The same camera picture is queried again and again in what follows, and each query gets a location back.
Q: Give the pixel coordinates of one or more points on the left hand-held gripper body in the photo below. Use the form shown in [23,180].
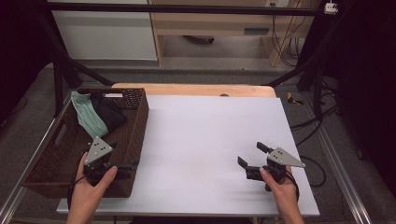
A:
[98,151]

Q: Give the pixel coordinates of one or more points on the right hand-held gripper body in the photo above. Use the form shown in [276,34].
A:
[280,158]

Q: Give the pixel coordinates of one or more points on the black and green shirt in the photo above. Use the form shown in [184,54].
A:
[90,119]

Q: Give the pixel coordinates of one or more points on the brown wicker basket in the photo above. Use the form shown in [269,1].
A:
[62,168]

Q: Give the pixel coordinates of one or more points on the person's right hand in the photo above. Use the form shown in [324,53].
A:
[281,193]

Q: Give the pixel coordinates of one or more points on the person's left hand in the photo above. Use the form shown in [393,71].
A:
[90,193]

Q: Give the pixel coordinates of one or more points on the white table board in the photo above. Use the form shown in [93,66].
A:
[202,140]

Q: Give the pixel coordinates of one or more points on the yellow and black floor item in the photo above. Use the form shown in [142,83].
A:
[292,99]

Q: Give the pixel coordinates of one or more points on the black metal stand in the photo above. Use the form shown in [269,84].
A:
[59,77]
[316,74]

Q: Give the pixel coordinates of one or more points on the white cabinet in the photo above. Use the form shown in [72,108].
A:
[106,37]

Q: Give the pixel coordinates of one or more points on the light wooden desk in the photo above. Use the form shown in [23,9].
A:
[218,23]

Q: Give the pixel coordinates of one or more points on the small white camera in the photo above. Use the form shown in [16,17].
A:
[330,8]

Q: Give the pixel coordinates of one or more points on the black horizontal frame bar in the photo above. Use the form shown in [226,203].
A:
[186,8]

